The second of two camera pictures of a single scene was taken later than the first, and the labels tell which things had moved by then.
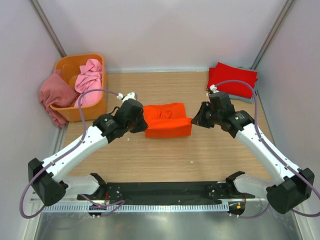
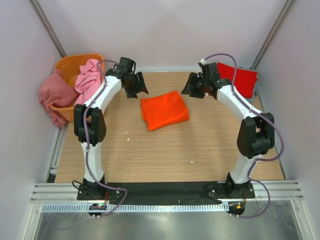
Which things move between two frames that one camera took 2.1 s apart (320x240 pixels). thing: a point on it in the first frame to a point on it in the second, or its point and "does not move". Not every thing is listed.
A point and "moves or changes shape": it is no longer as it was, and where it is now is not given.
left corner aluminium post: (48, 27) does not move
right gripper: (199, 119) to (190, 86)
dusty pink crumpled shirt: (56, 89) does not move
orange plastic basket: (68, 66) does not move
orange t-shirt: (167, 120) moves or changes shape
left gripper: (142, 126) to (140, 88)
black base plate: (166, 193) does not move
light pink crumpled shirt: (89, 79) does not move
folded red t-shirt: (223, 72) does not move
